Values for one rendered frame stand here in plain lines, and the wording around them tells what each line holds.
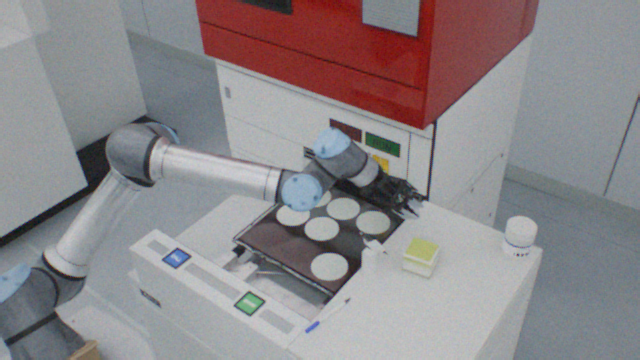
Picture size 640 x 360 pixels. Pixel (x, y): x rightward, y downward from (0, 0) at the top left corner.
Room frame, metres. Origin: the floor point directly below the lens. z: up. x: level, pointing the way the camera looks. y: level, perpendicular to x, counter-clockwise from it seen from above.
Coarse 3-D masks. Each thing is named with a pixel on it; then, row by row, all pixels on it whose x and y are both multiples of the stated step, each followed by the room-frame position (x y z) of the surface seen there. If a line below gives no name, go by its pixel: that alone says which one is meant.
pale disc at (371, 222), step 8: (360, 216) 1.26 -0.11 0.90; (368, 216) 1.26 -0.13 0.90; (376, 216) 1.26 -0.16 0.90; (384, 216) 1.26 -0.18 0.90; (360, 224) 1.23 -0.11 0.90; (368, 224) 1.23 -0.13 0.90; (376, 224) 1.22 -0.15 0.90; (384, 224) 1.22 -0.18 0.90; (368, 232) 1.19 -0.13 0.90; (376, 232) 1.19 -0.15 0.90
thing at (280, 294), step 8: (240, 264) 1.11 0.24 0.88; (232, 272) 1.08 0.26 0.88; (256, 280) 1.04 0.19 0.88; (264, 280) 1.04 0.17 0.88; (264, 288) 1.01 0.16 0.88; (272, 288) 1.01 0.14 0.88; (280, 288) 1.01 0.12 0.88; (272, 296) 0.99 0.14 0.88; (280, 296) 0.98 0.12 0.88; (288, 296) 0.98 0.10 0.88; (296, 296) 0.98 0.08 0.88; (288, 304) 0.96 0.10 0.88; (296, 304) 0.96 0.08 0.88; (304, 304) 0.95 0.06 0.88; (296, 312) 0.93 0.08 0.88; (304, 312) 0.93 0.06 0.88
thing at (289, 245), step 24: (336, 192) 1.38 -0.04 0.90; (312, 216) 1.27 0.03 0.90; (240, 240) 1.18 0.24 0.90; (264, 240) 1.18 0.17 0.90; (288, 240) 1.17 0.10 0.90; (312, 240) 1.17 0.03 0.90; (336, 240) 1.16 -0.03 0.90; (360, 240) 1.16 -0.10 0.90; (288, 264) 1.08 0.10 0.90; (360, 264) 1.07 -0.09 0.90; (336, 288) 0.99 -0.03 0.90
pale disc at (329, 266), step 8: (320, 256) 1.10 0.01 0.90; (328, 256) 1.10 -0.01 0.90; (336, 256) 1.10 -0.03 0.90; (312, 264) 1.07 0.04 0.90; (320, 264) 1.07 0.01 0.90; (328, 264) 1.07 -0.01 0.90; (336, 264) 1.07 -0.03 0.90; (344, 264) 1.07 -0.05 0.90; (320, 272) 1.04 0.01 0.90; (328, 272) 1.04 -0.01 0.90; (336, 272) 1.04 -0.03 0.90; (344, 272) 1.04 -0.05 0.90
